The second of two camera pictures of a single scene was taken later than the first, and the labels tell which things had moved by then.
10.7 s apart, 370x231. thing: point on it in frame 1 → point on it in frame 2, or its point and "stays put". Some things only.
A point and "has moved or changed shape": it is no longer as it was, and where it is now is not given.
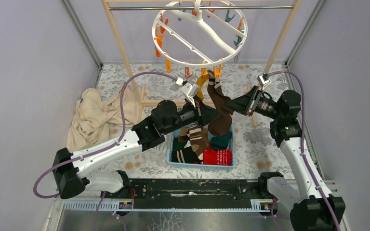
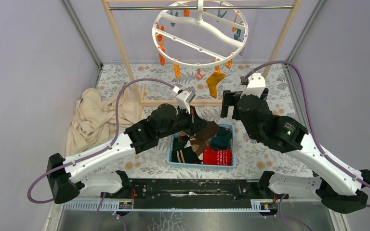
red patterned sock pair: [217, 157] stays put
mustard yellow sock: [200, 81] → [212, 81]
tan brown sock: [183, 137] stays put
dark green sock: [178, 146] stays put
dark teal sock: [222, 142] stays put
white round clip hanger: [200, 34] has moved or changed shape
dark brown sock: [222, 124] → [209, 131]
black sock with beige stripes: [186, 155] stays put
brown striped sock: [198, 135] stays put
